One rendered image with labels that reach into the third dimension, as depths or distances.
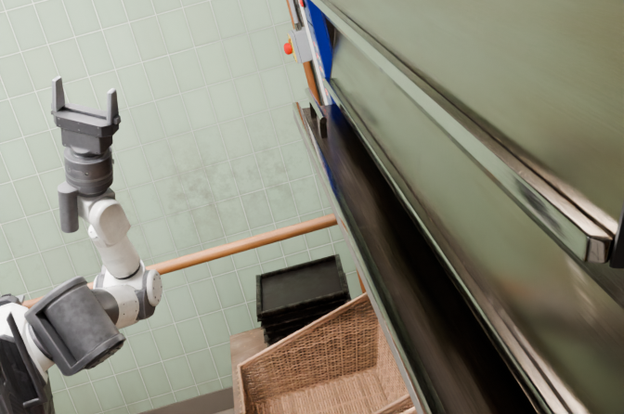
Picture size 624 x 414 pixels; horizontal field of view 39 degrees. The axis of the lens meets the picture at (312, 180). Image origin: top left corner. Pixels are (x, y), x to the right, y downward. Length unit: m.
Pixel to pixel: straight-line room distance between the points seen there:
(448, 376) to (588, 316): 0.28
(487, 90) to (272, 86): 2.45
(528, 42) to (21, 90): 2.71
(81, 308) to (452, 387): 0.78
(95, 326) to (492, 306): 0.79
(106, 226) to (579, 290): 1.06
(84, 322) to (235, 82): 1.81
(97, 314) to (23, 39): 1.83
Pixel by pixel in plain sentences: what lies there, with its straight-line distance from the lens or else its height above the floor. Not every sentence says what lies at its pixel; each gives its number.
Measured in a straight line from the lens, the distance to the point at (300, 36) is 2.91.
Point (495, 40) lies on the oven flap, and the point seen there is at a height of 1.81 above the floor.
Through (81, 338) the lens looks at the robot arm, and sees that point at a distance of 1.62.
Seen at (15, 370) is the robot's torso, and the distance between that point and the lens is 1.64.
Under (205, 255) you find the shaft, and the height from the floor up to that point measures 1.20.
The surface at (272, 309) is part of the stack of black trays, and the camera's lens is 2.65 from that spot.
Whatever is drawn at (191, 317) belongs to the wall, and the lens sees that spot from 3.60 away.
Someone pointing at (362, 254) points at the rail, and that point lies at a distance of 1.37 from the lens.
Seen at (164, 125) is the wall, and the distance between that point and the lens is 3.32.
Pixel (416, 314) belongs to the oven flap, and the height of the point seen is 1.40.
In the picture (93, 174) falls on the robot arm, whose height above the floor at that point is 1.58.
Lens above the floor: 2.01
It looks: 19 degrees down
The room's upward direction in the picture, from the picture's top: 15 degrees counter-clockwise
